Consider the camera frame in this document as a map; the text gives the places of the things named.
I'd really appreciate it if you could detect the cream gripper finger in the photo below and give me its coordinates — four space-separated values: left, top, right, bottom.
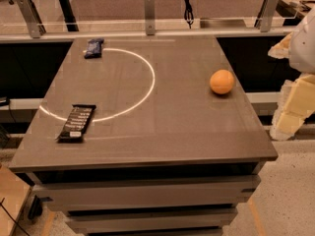
268 33 292 59
270 74 315 141

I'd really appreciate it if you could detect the orange fruit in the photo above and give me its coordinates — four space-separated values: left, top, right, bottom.
210 70 234 94

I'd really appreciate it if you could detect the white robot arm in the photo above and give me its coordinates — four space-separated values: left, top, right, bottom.
268 18 315 141

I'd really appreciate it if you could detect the blue rxbar blueberry wrapper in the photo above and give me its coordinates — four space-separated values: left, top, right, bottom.
85 38 104 59

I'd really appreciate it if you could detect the black rxbar chocolate wrapper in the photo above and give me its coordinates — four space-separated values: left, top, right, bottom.
57 104 96 143

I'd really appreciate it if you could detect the grey drawer cabinet table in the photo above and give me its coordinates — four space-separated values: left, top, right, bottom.
10 36 277 236

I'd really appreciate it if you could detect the black table leg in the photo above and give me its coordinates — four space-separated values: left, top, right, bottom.
59 0 79 31

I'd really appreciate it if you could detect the brown cardboard box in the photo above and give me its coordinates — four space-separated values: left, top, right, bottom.
0 166 31 236

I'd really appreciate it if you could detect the clear acrylic barrier rail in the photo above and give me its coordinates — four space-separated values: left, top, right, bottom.
0 8 303 36

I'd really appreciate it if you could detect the right metal bracket post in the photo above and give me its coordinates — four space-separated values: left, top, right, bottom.
255 0 279 32

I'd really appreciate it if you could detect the metal bracket post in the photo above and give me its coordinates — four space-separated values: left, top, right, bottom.
15 0 46 38
144 0 156 35
255 0 279 32

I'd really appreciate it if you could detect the black hanging cable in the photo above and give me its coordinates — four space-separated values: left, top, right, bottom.
181 0 195 30

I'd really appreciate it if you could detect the middle metal bracket post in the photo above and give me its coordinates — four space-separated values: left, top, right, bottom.
144 0 156 35

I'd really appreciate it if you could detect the left metal bracket post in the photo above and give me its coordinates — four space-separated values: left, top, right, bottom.
15 0 46 38

